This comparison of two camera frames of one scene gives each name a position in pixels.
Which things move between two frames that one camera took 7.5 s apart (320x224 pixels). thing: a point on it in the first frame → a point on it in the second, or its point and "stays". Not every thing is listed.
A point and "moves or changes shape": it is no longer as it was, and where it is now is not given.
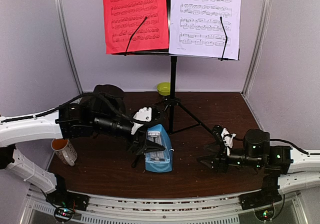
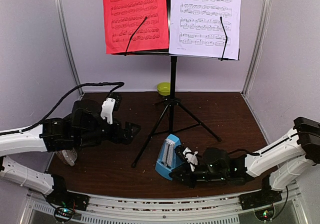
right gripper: (221, 155) → (185, 173)
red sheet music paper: (135, 17) stays
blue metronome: (161, 160) moves or changes shape
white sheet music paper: (195, 27) stays
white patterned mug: (65, 150) stays
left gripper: (138, 146) → (123, 139)
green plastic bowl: (164, 89) stays
